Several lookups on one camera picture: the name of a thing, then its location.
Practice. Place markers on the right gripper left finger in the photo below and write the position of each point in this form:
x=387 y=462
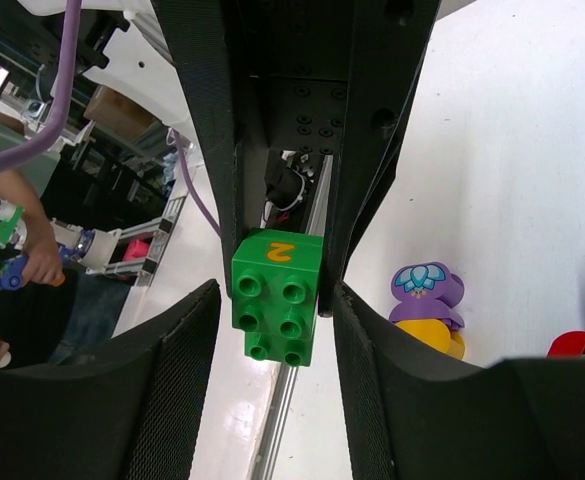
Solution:
x=129 y=408

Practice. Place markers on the green number two lego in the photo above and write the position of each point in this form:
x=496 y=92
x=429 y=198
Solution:
x=275 y=276

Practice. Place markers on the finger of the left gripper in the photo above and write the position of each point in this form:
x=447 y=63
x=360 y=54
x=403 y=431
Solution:
x=389 y=39
x=196 y=33

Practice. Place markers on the yellow rounded lego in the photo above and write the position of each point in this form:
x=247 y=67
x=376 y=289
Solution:
x=436 y=334

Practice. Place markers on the purple flower lego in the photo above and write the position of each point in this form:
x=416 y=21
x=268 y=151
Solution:
x=427 y=291

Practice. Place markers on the person hand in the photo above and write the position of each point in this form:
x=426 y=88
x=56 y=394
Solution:
x=43 y=265

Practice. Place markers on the aluminium frame rail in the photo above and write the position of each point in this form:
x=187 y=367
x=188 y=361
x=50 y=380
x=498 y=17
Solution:
x=286 y=378

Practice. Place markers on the red curved lego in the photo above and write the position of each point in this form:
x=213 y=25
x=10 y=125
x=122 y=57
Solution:
x=568 y=344

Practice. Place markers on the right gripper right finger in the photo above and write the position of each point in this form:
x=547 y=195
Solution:
x=412 y=412

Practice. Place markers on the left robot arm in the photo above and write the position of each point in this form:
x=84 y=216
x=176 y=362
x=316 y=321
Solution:
x=244 y=78

